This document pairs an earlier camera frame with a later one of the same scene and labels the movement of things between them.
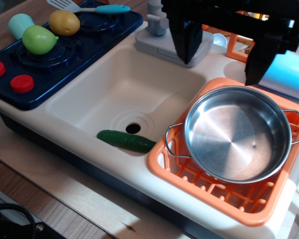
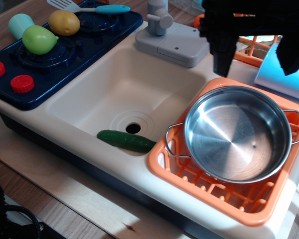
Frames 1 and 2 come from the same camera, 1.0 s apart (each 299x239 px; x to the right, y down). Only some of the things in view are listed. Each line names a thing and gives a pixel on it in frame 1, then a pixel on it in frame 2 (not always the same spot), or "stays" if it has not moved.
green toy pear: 39,40 stays
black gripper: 277,24 -> 248,18
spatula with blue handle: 69,5 stays
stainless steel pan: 238,134 stays
